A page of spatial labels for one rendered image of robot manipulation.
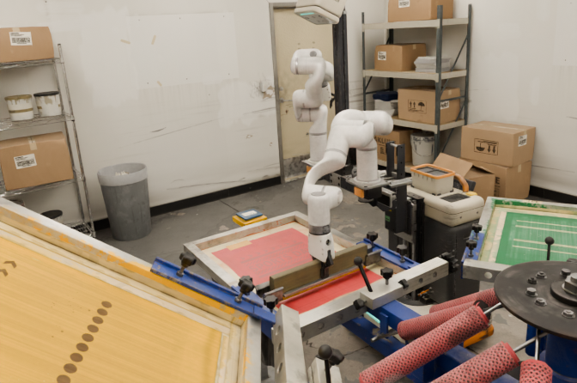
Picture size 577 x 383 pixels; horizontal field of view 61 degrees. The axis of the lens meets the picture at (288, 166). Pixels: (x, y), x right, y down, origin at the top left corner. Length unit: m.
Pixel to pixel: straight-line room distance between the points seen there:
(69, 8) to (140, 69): 0.82
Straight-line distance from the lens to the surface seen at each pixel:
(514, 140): 5.21
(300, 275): 1.69
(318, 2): 2.22
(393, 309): 1.50
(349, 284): 1.80
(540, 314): 1.05
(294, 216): 2.33
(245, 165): 5.73
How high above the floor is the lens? 1.84
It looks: 16 degrees down
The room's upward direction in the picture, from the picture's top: 4 degrees counter-clockwise
